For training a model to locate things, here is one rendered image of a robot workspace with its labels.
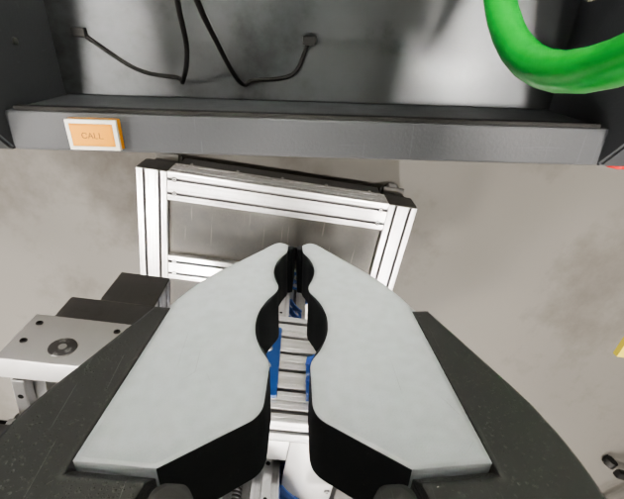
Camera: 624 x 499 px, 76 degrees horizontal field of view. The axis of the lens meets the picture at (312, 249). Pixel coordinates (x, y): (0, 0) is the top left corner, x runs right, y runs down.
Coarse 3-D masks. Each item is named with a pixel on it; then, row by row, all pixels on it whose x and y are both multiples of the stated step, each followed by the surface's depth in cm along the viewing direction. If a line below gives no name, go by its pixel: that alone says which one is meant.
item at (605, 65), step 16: (496, 0) 18; (512, 0) 18; (496, 16) 18; (512, 16) 17; (496, 32) 18; (512, 32) 17; (528, 32) 17; (496, 48) 18; (512, 48) 16; (528, 48) 15; (544, 48) 15; (592, 48) 12; (608, 48) 11; (512, 64) 16; (528, 64) 15; (544, 64) 14; (560, 64) 13; (576, 64) 12; (592, 64) 12; (608, 64) 11; (528, 80) 15; (544, 80) 14; (560, 80) 13; (576, 80) 12; (592, 80) 12; (608, 80) 11
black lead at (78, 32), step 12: (180, 12) 33; (204, 12) 33; (180, 24) 35; (72, 36) 47; (84, 36) 47; (216, 36) 37; (312, 36) 47; (120, 60) 48; (228, 60) 42; (300, 60) 49; (144, 72) 49; (240, 84) 48
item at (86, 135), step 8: (72, 128) 39; (80, 128) 39; (88, 128) 40; (96, 128) 40; (104, 128) 40; (112, 128) 40; (120, 128) 40; (72, 136) 40; (80, 136) 40; (88, 136) 40; (96, 136) 40; (104, 136) 40; (112, 136) 40; (120, 136) 40; (80, 144) 40; (88, 144) 40; (96, 144) 40; (104, 144) 40; (112, 144) 40
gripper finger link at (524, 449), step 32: (448, 352) 8; (480, 384) 7; (480, 416) 7; (512, 416) 7; (512, 448) 6; (544, 448) 6; (416, 480) 6; (448, 480) 6; (480, 480) 6; (512, 480) 6; (544, 480) 6; (576, 480) 6
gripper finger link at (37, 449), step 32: (160, 320) 9; (96, 352) 8; (128, 352) 8; (64, 384) 7; (96, 384) 7; (32, 416) 7; (64, 416) 7; (96, 416) 7; (0, 448) 6; (32, 448) 6; (64, 448) 6; (0, 480) 6; (32, 480) 6; (64, 480) 6; (96, 480) 6; (128, 480) 6
